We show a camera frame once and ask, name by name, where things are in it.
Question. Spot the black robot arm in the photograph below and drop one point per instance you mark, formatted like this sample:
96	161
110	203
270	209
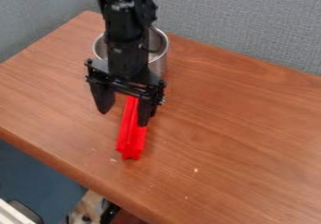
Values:
128	19

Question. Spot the metal pot with handle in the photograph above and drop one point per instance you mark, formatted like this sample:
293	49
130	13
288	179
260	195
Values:
159	45

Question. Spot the white object under table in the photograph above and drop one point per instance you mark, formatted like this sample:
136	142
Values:
13	216

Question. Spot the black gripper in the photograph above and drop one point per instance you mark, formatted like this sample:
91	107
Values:
123	73

